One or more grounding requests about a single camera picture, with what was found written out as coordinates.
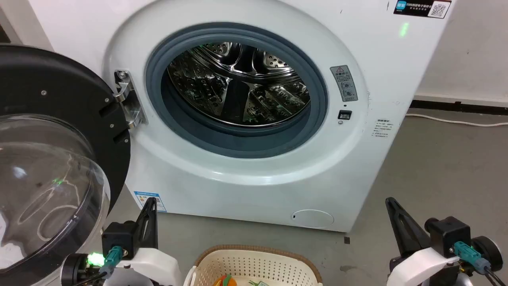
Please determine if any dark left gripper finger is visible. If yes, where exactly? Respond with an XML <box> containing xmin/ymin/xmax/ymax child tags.
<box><xmin>134</xmin><ymin>197</ymin><xmax>154</xmax><ymax>257</ymax></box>
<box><xmin>148</xmin><ymin>200</ymin><xmax>159</xmax><ymax>251</ymax></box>

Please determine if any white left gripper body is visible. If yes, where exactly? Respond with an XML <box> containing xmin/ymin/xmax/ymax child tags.
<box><xmin>104</xmin><ymin>247</ymin><xmax>181</xmax><ymax>286</ymax></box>

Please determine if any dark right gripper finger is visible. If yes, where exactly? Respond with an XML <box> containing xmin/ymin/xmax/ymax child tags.
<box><xmin>391</xmin><ymin>199</ymin><xmax>432</xmax><ymax>251</ymax></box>
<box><xmin>385</xmin><ymin>197</ymin><xmax>415</xmax><ymax>258</ymax></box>

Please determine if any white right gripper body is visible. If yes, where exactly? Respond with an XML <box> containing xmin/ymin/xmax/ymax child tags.
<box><xmin>387</xmin><ymin>245</ymin><xmax>462</xmax><ymax>286</ymax></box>

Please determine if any white front-load washing machine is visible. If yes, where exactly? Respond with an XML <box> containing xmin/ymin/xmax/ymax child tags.
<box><xmin>27</xmin><ymin>0</ymin><xmax>458</xmax><ymax>233</ymax></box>

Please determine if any blue energy label sticker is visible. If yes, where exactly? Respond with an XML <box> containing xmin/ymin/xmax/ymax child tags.
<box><xmin>134</xmin><ymin>191</ymin><xmax>167</xmax><ymax>213</ymax></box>

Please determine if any orange toy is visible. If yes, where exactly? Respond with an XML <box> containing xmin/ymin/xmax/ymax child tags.
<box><xmin>213</xmin><ymin>274</ymin><xmax>238</xmax><ymax>286</ymax></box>

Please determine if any round drain filter cover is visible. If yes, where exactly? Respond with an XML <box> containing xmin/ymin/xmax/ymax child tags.
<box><xmin>291</xmin><ymin>209</ymin><xmax>335</xmax><ymax>229</ymax></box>

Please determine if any small printed text label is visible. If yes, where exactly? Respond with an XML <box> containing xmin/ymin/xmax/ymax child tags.
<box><xmin>371</xmin><ymin>118</ymin><xmax>394</xmax><ymax>139</ymax></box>

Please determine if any cream perforated laundry basket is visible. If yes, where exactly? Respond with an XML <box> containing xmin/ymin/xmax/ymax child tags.
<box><xmin>183</xmin><ymin>245</ymin><xmax>323</xmax><ymax>286</ymax></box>

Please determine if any black round washer door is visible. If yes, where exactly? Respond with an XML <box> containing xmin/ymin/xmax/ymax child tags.
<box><xmin>0</xmin><ymin>44</ymin><xmax>132</xmax><ymax>286</ymax></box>

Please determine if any grey rubber door gasket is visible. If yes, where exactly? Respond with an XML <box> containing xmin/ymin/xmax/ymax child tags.
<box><xmin>144</xmin><ymin>22</ymin><xmax>329</xmax><ymax>159</ymax></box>

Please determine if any chrome door hinge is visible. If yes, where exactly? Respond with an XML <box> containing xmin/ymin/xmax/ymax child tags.
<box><xmin>114</xmin><ymin>70</ymin><xmax>148</xmax><ymax>129</ymax></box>

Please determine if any grey warning label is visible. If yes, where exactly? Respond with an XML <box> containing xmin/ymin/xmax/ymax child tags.
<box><xmin>330</xmin><ymin>65</ymin><xmax>358</xmax><ymax>102</ymax></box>

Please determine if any steel washer drum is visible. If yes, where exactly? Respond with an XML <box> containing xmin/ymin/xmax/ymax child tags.
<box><xmin>167</xmin><ymin>41</ymin><xmax>311</xmax><ymax>128</ymax></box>

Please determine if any black QR code sticker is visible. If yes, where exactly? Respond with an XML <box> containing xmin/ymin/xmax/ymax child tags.
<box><xmin>393</xmin><ymin>0</ymin><xmax>452</xmax><ymax>19</ymax></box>

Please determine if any teal left camera cable plug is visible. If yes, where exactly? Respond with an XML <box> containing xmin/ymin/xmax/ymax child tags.
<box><xmin>99</xmin><ymin>246</ymin><xmax>124</xmax><ymax>279</ymax></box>

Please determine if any teal camera cable plug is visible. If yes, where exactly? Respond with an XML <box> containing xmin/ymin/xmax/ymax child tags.
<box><xmin>454</xmin><ymin>241</ymin><xmax>492</xmax><ymax>275</ymax></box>
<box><xmin>99</xmin><ymin>246</ymin><xmax>124</xmax><ymax>279</ymax></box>

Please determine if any teal right camera cable plug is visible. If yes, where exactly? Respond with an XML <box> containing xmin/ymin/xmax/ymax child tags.
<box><xmin>454</xmin><ymin>241</ymin><xmax>492</xmax><ymax>275</ymax></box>

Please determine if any white floor cable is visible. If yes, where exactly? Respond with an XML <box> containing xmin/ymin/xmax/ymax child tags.
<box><xmin>405</xmin><ymin>113</ymin><xmax>508</xmax><ymax>128</ymax></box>

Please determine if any black wall baseboard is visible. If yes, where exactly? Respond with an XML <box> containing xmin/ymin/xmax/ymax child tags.
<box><xmin>409</xmin><ymin>99</ymin><xmax>508</xmax><ymax>116</ymax></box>

